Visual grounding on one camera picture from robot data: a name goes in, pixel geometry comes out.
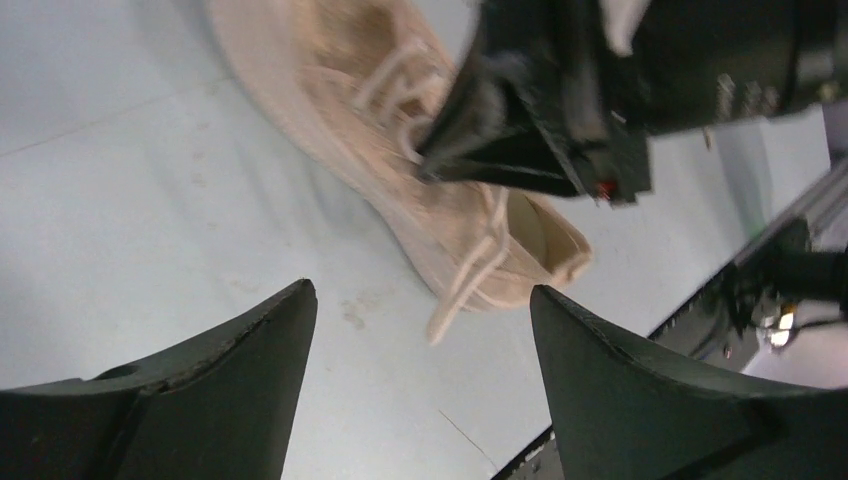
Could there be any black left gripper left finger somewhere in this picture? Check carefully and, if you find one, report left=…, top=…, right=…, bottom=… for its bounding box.
left=1, top=279, right=318, bottom=479

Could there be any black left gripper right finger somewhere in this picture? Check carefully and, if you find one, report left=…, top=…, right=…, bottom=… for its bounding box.
left=530, top=285, right=847, bottom=479

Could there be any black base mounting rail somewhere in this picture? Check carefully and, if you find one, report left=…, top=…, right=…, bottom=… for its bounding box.
left=500, top=159, right=847, bottom=479

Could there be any beige sneaker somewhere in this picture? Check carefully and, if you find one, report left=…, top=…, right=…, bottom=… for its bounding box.
left=206, top=0, right=592, bottom=344

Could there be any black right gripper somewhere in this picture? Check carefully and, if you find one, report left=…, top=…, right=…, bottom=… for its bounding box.
left=415, top=1, right=847, bottom=203

